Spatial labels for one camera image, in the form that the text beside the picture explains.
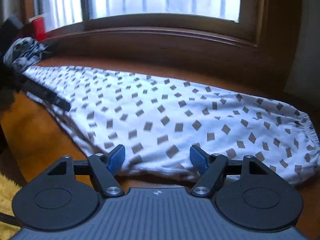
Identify red cup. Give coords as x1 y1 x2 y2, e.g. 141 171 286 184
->
31 17 47 42

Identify yellow fuzzy rug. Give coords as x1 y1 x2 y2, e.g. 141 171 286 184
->
0 174 21 240

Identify window with grey frame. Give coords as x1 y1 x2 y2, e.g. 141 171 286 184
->
34 0 264 42

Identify white patterned pyjama pants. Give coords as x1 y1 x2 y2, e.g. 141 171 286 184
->
25 66 319 185

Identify grey sweatshirt garment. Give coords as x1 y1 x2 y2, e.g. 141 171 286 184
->
3 37 52 74

